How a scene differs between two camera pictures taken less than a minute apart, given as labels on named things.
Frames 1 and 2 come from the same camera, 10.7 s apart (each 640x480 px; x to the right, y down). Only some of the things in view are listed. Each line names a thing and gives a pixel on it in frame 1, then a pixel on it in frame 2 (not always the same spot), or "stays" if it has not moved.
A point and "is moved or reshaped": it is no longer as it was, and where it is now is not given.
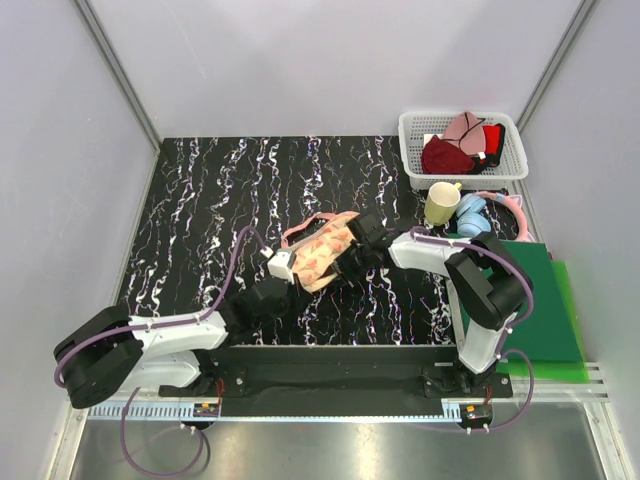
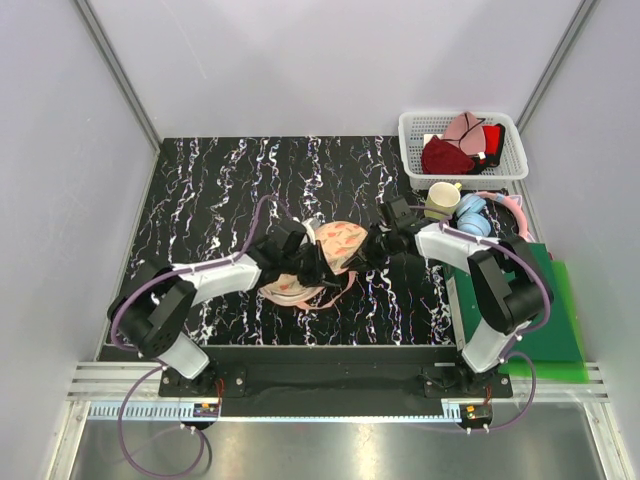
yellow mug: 441,202 stays
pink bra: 466,131 stays
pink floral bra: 318,244 is moved or reshaped
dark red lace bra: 441,157 stays
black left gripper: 292,286 -> 321,274
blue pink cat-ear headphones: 471,207 stays
